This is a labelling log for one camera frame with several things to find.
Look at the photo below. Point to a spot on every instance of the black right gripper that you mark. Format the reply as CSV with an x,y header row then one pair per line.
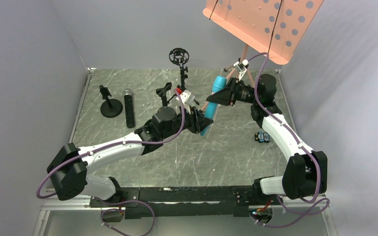
x,y
230,94

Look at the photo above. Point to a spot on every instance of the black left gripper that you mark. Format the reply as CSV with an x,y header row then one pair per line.
x,y
193,120

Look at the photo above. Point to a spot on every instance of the black clip desk mic stand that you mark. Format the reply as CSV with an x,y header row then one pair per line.
x,y
162,93

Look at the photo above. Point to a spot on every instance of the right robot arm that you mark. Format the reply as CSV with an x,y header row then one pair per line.
x,y
306,172

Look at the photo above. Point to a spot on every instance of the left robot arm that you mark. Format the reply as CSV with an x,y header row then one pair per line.
x,y
71,170

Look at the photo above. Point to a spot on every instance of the pink music stand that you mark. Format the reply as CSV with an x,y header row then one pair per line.
x,y
272,26

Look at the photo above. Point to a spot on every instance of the black small desk mic stand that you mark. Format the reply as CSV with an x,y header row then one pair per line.
x,y
111,107

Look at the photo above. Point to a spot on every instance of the black microphone silver grille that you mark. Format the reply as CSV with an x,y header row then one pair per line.
x,y
129,108

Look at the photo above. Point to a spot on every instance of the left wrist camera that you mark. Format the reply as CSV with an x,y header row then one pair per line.
x,y
186,99

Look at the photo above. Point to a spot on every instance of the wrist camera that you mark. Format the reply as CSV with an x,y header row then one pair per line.
x,y
241,67
186,99

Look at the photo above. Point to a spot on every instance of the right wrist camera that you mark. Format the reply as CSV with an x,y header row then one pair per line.
x,y
241,67

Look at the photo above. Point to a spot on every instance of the black tripod shock mount stand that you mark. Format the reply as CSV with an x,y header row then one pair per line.
x,y
179,57

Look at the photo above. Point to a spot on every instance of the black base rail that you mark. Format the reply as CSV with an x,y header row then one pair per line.
x,y
238,201

